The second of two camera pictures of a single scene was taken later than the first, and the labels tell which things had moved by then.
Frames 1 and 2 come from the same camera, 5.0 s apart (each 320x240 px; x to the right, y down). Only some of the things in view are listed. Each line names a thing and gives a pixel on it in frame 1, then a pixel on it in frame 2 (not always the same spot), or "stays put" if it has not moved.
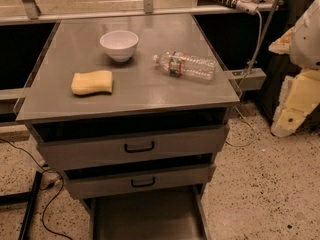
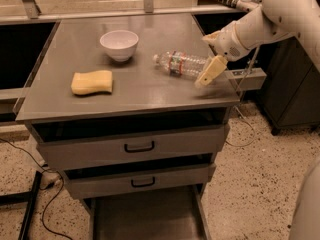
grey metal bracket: [247, 78] stays put
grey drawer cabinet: [133, 111] stays put
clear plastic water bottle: [177, 64] stays put
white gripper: [307, 43] → [228, 44]
